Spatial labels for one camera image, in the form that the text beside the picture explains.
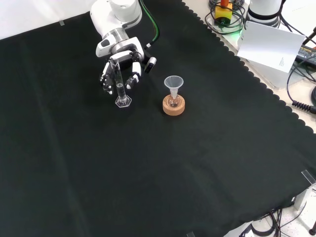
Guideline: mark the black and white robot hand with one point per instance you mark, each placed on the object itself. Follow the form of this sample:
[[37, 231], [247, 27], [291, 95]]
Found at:
[[128, 47]]

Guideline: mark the clear glass graduated cylinder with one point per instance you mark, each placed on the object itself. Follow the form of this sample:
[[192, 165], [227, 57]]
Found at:
[[120, 95]]

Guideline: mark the clear plastic funnel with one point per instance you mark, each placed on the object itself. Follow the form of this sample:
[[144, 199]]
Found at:
[[173, 82]]

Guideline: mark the clear cloth clip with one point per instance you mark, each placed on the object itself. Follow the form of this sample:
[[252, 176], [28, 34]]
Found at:
[[190, 234], [309, 176], [62, 23]]

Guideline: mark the round-bottom glass flask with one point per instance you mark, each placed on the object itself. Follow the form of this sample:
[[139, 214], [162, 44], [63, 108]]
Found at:
[[173, 102]]

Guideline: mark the yellow stop button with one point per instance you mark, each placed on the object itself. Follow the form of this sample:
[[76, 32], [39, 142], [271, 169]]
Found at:
[[223, 13]]

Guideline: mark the black bench cloth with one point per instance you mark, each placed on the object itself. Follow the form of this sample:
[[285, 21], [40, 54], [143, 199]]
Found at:
[[123, 160]]

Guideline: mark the pale board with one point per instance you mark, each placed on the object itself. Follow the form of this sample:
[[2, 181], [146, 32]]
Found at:
[[269, 44]]

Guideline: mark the gray box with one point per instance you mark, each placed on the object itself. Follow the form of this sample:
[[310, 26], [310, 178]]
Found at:
[[266, 74]]

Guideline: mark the black power adapter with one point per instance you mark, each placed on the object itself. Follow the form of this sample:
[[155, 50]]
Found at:
[[307, 53]]

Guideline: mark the white bench bracket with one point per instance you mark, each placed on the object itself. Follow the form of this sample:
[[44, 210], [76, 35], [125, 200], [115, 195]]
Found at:
[[302, 197]]

